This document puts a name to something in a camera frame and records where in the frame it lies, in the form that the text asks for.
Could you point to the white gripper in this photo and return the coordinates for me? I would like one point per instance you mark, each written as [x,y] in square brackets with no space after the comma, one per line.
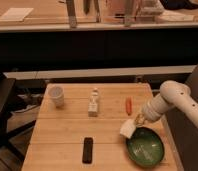
[140,120]

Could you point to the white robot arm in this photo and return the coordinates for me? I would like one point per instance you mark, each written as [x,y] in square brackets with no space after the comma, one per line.
[172,95]

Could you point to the green ceramic bowl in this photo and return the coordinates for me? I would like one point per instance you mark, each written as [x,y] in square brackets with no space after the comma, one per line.
[145,148]

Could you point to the orange carrot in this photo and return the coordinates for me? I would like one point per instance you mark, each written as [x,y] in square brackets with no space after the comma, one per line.
[128,104]

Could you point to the small white bottle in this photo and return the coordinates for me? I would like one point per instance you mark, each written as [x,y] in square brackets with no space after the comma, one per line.
[93,106]

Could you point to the dark panel at right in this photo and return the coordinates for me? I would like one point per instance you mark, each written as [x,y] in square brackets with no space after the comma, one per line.
[184,133]

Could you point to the black rectangular block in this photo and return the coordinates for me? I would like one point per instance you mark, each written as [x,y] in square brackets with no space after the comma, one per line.
[87,150]

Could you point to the white paper cup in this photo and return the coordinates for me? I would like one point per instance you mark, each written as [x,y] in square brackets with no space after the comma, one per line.
[56,95]

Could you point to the black office chair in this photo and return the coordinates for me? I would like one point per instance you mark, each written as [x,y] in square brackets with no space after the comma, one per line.
[6,92]

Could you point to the white paper sheet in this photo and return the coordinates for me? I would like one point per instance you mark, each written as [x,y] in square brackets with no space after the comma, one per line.
[15,14]

